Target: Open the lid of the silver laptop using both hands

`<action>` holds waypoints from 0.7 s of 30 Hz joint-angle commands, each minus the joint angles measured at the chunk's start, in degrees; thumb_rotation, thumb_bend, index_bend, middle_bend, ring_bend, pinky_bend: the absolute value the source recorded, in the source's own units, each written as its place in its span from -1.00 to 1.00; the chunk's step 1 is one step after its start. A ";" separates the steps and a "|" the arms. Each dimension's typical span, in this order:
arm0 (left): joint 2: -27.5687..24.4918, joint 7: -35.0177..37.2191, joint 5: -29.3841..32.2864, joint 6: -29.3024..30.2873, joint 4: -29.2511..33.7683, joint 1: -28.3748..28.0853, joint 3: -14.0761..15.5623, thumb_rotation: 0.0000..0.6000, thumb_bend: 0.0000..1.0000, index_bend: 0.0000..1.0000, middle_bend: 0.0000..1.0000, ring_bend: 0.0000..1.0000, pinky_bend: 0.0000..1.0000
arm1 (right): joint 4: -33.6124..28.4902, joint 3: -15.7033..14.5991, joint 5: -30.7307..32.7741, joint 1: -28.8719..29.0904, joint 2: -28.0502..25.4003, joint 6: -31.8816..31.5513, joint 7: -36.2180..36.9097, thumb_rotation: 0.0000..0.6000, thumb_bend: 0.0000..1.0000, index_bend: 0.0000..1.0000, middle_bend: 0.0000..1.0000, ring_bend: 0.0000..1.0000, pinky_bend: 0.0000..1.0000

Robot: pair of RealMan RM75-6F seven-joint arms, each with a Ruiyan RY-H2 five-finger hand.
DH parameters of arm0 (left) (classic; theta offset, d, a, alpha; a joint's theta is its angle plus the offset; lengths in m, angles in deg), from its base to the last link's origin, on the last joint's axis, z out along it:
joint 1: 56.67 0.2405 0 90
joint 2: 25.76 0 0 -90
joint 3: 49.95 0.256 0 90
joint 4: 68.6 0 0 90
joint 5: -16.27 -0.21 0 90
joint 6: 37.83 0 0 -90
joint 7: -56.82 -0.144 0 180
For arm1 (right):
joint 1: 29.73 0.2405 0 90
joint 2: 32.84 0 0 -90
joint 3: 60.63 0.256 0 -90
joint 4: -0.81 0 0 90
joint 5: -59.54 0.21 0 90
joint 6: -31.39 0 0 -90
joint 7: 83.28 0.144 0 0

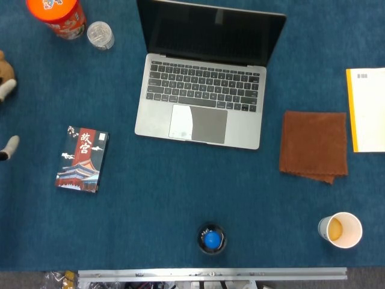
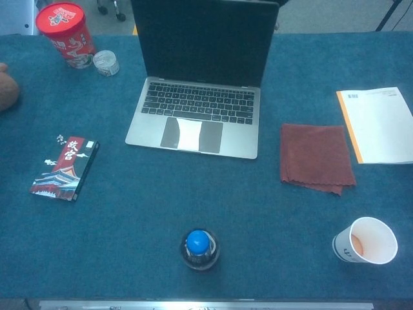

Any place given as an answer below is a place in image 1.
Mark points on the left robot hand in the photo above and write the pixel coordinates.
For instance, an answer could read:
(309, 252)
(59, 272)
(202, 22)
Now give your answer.
(10, 146)

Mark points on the silver laptop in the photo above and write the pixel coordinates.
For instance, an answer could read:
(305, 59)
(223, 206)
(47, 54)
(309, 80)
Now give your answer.
(204, 90)

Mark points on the palace print book box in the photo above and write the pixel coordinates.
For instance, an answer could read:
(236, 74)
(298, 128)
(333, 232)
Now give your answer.
(81, 162)

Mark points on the red cylindrical snack canister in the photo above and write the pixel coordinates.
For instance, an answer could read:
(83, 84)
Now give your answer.
(60, 15)

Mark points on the clear plastic bag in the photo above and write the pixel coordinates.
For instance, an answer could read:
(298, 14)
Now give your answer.
(57, 280)

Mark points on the small clear plastic jar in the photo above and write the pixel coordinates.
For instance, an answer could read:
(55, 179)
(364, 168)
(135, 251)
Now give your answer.
(100, 34)

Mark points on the blue felt table cover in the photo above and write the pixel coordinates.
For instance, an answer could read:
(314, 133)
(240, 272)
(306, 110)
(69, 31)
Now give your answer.
(150, 210)

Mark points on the brown folded cloth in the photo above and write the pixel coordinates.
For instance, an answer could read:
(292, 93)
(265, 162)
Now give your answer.
(312, 144)

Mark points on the white paper cup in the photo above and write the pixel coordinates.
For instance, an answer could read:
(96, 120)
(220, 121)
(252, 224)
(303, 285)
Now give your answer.
(343, 231)

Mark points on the white notebook yellow spine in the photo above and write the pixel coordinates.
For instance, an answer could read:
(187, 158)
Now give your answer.
(370, 114)

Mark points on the aluminium profile rail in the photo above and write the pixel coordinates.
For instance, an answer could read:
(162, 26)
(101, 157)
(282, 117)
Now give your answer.
(210, 273)

